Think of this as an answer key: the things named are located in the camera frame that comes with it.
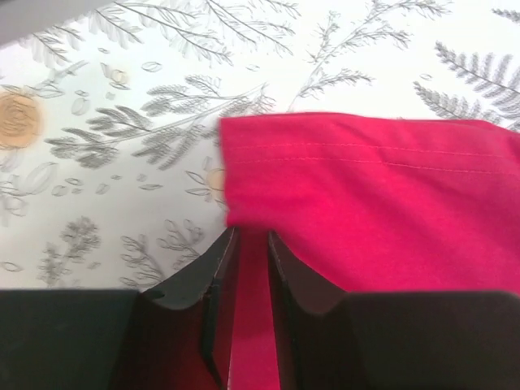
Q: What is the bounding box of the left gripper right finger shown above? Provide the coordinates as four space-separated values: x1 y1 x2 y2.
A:
268 232 366 390

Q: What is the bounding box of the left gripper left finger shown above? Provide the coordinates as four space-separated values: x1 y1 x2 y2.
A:
110 227 240 390

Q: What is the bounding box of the magenta t shirt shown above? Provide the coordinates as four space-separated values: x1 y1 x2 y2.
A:
219 112 519 389

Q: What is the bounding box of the floral table mat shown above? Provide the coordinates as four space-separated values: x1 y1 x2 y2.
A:
1 1 519 289

